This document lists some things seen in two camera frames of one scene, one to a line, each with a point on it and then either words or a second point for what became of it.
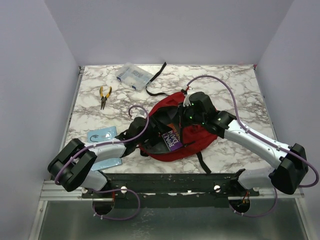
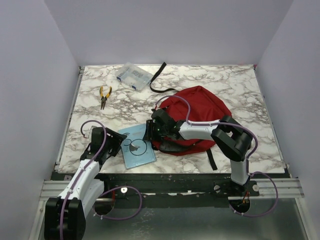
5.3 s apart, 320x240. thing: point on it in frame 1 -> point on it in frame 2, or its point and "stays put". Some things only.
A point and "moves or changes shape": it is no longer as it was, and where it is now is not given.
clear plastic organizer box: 133,76 stays put
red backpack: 173,140 moves or changes shape
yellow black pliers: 104,99 stays put
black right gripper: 186,108 -> 149,135
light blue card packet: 101,134 -> 137,151
